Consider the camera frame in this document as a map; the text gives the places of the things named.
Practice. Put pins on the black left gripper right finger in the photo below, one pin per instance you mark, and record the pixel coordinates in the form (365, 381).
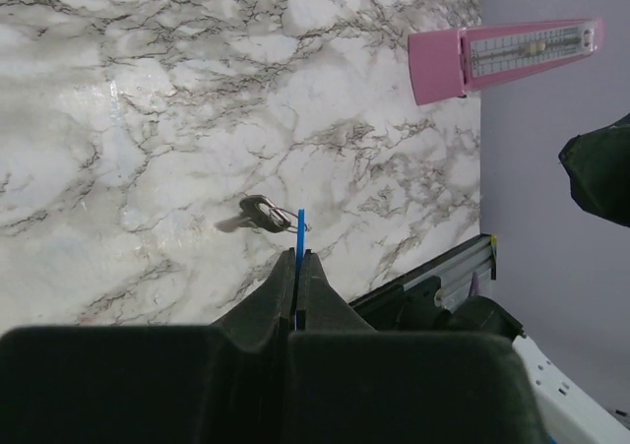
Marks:
(437, 376)

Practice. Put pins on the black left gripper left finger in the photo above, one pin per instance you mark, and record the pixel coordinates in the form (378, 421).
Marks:
(216, 383)

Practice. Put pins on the silver metal key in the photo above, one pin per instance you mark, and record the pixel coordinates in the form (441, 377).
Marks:
(254, 213)

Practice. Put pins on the blue plastic key tag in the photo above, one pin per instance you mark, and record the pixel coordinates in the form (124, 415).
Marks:
(299, 255)

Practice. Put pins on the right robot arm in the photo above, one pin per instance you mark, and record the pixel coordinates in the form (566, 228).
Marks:
(554, 251)

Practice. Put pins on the pink metronome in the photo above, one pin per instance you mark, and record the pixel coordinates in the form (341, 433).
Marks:
(456, 62)

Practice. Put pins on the black table edge frame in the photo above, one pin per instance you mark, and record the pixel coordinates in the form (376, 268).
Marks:
(444, 282)

